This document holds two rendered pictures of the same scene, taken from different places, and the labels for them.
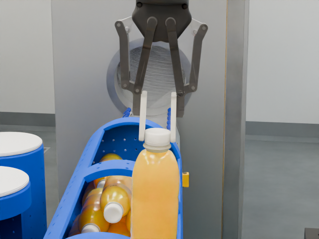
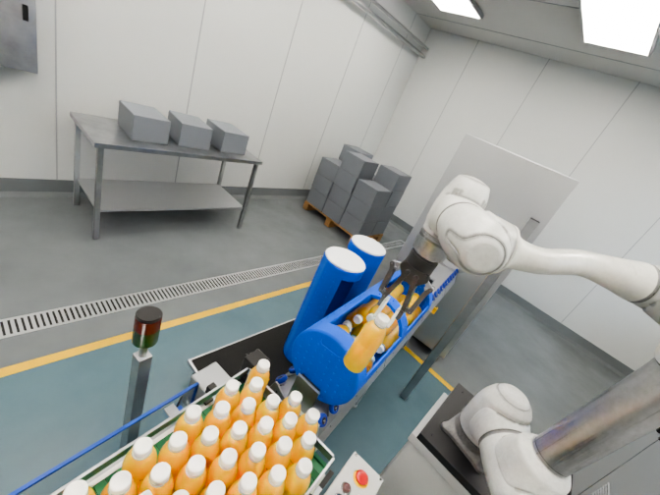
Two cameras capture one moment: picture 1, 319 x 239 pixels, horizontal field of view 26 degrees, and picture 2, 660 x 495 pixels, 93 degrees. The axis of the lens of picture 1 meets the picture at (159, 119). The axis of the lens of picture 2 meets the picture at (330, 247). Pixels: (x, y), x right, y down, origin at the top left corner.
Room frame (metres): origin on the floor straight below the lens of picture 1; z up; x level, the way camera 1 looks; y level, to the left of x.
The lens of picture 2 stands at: (0.20, -0.10, 1.93)
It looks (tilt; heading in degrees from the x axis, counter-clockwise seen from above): 26 degrees down; 24
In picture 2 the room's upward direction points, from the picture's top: 24 degrees clockwise
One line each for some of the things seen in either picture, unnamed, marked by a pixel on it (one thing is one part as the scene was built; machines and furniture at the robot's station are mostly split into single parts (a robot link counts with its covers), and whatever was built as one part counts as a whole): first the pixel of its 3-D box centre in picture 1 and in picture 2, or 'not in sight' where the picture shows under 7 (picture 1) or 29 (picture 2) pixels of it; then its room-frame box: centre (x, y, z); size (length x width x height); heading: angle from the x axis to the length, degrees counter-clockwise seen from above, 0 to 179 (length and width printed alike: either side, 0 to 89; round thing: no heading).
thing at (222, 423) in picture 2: not in sight; (214, 430); (0.66, 0.20, 1.00); 0.07 x 0.07 x 0.19
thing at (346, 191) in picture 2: not in sight; (355, 192); (4.83, 1.93, 0.59); 1.20 x 0.80 x 1.19; 81
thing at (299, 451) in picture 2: not in sight; (297, 459); (0.78, -0.02, 1.00); 0.07 x 0.07 x 0.19
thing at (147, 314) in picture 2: not in sight; (145, 334); (0.60, 0.47, 1.18); 0.06 x 0.06 x 0.16
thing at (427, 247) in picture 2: not in sight; (432, 246); (0.99, -0.01, 1.69); 0.09 x 0.09 x 0.06
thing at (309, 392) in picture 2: not in sight; (303, 393); (0.97, 0.10, 0.99); 0.10 x 0.02 x 0.12; 88
